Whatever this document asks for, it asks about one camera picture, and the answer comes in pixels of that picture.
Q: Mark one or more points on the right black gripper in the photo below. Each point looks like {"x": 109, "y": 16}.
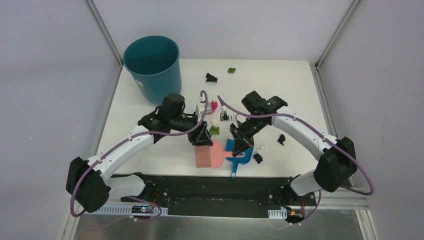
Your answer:
{"x": 241, "y": 143}

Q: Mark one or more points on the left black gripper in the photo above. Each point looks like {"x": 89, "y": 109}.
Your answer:
{"x": 201, "y": 125}

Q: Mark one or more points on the blue plastic dustpan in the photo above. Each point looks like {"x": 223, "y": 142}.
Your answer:
{"x": 241, "y": 159}

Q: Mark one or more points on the pink hand brush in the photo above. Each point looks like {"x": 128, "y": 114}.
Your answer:
{"x": 211, "y": 156}

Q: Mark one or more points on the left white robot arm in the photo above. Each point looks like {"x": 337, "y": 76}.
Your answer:
{"x": 91, "y": 183}

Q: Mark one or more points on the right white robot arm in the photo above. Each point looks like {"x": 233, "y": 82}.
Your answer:
{"x": 333, "y": 155}

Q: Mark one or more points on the green paper scrap centre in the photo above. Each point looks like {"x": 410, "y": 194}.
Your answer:
{"x": 214, "y": 130}

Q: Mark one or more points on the white paper scrap near dustpan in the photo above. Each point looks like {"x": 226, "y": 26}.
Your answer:
{"x": 262, "y": 149}

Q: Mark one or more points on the black paper scrap near dustpan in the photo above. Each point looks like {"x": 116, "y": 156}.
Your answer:
{"x": 258, "y": 158}

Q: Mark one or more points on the magenta paper scrap centre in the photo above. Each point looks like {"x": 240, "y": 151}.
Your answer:
{"x": 214, "y": 105}

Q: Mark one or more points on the black paper scrap right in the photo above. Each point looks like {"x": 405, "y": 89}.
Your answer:
{"x": 281, "y": 140}

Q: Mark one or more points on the black paper scrap top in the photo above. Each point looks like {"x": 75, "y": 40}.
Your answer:
{"x": 211, "y": 78}

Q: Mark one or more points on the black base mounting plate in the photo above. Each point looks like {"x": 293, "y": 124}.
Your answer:
{"x": 214, "y": 196}

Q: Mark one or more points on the small green paper scrap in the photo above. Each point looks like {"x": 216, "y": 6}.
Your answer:
{"x": 231, "y": 70}

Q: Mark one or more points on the teal plastic waste bin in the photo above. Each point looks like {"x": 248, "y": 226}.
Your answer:
{"x": 153, "y": 62}

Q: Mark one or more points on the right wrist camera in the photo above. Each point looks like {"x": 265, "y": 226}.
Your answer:
{"x": 225, "y": 116}

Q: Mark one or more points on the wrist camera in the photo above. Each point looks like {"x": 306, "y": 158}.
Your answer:
{"x": 200, "y": 106}
{"x": 225, "y": 116}

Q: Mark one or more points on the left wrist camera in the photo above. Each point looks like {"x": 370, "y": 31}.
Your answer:
{"x": 200, "y": 106}

